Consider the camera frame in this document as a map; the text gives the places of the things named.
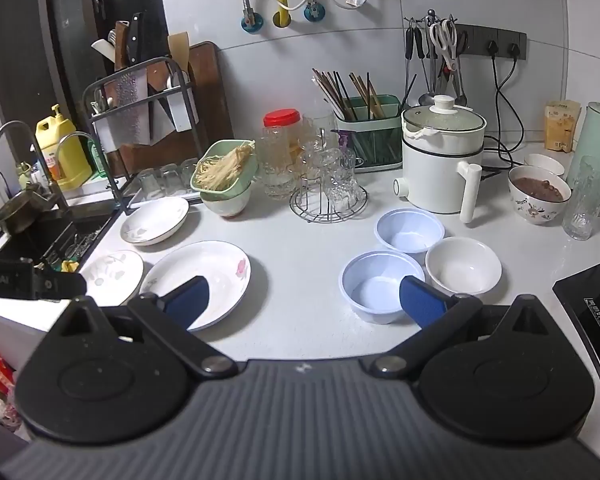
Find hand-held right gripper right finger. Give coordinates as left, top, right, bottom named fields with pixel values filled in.
left=361, top=275, right=551, bottom=380

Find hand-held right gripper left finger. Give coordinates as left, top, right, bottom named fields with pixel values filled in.
left=55, top=275, right=240, bottom=380

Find large pink-flower plate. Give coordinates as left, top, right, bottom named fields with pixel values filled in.
left=139, top=241, right=252, bottom=332

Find blue plastic bowl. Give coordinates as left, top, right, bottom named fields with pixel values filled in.
left=375, top=208, right=446, bottom=257
left=341, top=251, right=426, bottom=325

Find plain white bowl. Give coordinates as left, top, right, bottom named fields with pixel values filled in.
left=425, top=236, right=503, bottom=297

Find small grey-leaf plate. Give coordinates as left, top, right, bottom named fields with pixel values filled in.
left=77, top=250, right=145, bottom=307

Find medium deep floral plate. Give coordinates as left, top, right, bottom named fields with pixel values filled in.
left=119, top=196, right=190, bottom=247

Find black sink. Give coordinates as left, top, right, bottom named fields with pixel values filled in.
left=0, top=205, right=123, bottom=273

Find small white ceramic bowl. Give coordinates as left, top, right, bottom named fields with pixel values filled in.
left=200, top=185, right=253, bottom=219

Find tall chrome faucet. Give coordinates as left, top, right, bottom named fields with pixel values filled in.
left=0, top=121, right=68, bottom=211

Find green strainer basket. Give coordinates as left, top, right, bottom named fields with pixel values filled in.
left=190, top=140, right=258, bottom=194

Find white electric cooking pot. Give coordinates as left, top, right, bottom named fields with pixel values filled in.
left=393, top=94, right=487, bottom=224

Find enoki mushrooms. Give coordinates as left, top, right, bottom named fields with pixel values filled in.
left=195, top=142, right=256, bottom=191

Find yellow detergent bottle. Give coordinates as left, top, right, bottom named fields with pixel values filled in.
left=35, top=105, right=93, bottom=191

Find small green bottle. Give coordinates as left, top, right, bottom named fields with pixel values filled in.
left=87, top=139, right=110, bottom=178

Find floral bowl with food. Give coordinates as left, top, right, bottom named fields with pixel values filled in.
left=508, top=165, right=573, bottom=226

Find thin chrome tap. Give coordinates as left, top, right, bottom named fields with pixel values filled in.
left=56, top=131, right=98, bottom=181

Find black induction cooktop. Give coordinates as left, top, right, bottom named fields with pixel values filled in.
left=552, top=255, right=600, bottom=401

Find green chopstick holder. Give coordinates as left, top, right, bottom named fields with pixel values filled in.
left=334, top=95, right=404, bottom=172

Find purple tinted glass cup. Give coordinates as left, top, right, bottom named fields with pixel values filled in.
left=336, top=130, right=356, bottom=161

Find white dark-rimmed bowl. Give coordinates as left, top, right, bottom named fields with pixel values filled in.
left=523, top=153, right=566, bottom=177

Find white knife sheath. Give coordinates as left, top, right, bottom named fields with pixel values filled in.
left=166, top=77, right=200, bottom=133

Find tall textured glass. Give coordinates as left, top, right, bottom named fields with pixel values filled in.
left=562, top=156, right=600, bottom=241

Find red-lidded glass jar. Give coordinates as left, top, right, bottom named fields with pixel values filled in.
left=263, top=108, right=303, bottom=161

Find metal ladle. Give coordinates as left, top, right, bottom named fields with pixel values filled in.
left=419, top=35, right=438, bottom=107

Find textured steel cleaver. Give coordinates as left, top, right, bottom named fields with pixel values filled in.
left=111, top=71, right=153, bottom=146

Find wooden cutting board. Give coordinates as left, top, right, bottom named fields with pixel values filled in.
left=187, top=41, right=235, bottom=135

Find yellow food packet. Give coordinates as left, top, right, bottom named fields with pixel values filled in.
left=545, top=100, right=582, bottom=153

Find bundle of chopsticks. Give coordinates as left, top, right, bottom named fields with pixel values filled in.
left=312, top=67, right=398, bottom=121

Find white ceramic knife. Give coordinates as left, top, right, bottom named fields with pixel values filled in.
left=91, top=38, right=116, bottom=63

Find wooden spatula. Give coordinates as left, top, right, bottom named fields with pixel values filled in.
left=167, top=31, right=191, bottom=73

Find black power strip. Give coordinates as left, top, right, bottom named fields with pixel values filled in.
left=452, top=23, right=527, bottom=58

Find metal utensil hanger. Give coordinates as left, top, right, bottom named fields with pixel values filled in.
left=405, top=9, right=468, bottom=28

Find wood-handled knife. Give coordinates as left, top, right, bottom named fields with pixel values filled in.
left=114, top=20, right=131, bottom=73

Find black-handled utensil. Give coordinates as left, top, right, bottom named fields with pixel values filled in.
left=405, top=25, right=417, bottom=103

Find black power cable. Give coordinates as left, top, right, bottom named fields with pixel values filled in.
left=482, top=40, right=513, bottom=181
left=482, top=42, right=527, bottom=156

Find black-handled knife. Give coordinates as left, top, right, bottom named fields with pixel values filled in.
left=128, top=12, right=146, bottom=68

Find white-handled scissors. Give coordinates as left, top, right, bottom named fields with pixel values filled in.
left=429, top=19, right=458, bottom=68

